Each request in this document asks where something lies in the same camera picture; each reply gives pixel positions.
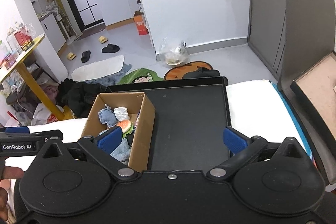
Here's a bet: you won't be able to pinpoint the orange cardboard box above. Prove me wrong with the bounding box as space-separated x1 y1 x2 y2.
133 11 149 35

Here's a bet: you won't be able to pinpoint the black clothes pile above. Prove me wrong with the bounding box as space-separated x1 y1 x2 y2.
56 79 106 118

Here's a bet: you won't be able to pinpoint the small blue denim plush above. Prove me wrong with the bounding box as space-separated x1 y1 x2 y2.
98 105 117 128

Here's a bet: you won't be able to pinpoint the black tray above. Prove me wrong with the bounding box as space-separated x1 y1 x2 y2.
108 76 231 173

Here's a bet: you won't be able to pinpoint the grey fluffy plush toy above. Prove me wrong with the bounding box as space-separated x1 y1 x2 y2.
96 127 131 165

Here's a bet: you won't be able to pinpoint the orange round rug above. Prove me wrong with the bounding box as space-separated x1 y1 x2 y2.
164 61 213 80

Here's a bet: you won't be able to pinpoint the white plastic bag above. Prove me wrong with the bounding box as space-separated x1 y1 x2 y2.
31 103 58 126

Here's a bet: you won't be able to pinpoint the red box on table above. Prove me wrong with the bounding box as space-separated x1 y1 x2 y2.
14 31 34 51

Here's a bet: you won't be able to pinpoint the green leaf cartoon rug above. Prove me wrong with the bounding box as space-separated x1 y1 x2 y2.
117 68 164 85

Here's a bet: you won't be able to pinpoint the clear plastic bag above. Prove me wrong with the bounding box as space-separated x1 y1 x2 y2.
158 38 189 67

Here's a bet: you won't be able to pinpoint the brown cardboard box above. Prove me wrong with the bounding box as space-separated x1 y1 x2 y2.
82 92 155 172

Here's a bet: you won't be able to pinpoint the yellow slipper near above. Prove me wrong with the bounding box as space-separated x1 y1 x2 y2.
67 52 76 60

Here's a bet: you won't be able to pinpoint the grey chair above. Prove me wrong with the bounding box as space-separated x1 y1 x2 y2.
277 0 335 185

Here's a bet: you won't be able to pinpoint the grey blue fluffy rug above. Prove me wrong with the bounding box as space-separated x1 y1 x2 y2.
85 63 132 87

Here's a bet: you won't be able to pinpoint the clear plastic jar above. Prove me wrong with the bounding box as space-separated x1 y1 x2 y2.
6 28 21 54

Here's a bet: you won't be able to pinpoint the yellow round table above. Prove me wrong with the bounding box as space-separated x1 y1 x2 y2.
0 33 66 121

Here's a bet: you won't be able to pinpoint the yellow slipper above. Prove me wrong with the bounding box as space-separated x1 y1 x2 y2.
67 52 76 60
99 36 108 44

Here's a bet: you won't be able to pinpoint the white floor mat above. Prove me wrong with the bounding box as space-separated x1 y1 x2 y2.
71 55 125 82

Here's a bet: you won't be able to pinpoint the black slipper left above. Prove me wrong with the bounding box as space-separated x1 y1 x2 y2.
81 50 91 64

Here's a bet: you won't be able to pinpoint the black stitched plush toy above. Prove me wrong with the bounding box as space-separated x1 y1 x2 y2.
122 115 139 147

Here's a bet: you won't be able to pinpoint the burger plush toy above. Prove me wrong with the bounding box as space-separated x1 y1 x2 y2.
117 120 134 138

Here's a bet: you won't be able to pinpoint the black framed board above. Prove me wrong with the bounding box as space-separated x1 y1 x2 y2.
290 52 335 137

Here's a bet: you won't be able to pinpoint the person's left hand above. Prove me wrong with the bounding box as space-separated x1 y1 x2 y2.
1 158 24 223

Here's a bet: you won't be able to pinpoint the yellow slipper far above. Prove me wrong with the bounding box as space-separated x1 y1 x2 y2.
99 36 108 44

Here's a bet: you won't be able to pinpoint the white tissue pack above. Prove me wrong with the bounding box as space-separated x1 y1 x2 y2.
113 107 130 122

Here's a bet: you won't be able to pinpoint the white kitchen cabinet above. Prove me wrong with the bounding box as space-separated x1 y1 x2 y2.
95 0 140 30

